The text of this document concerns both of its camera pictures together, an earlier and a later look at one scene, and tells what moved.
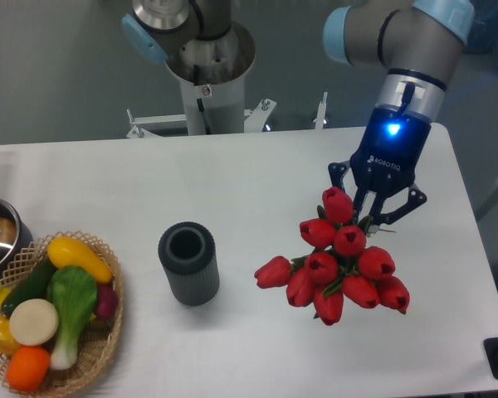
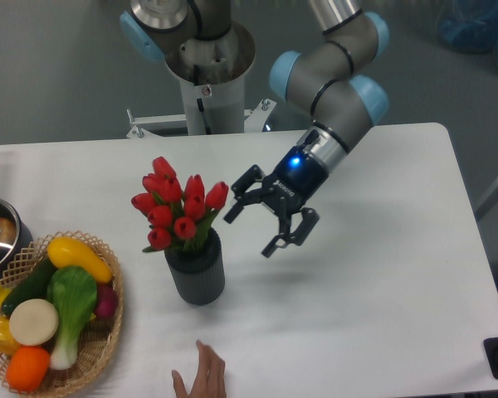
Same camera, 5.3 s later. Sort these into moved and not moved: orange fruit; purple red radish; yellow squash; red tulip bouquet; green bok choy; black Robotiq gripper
Moved: black Robotiq gripper; red tulip bouquet
Not moved: yellow squash; orange fruit; purple red radish; green bok choy
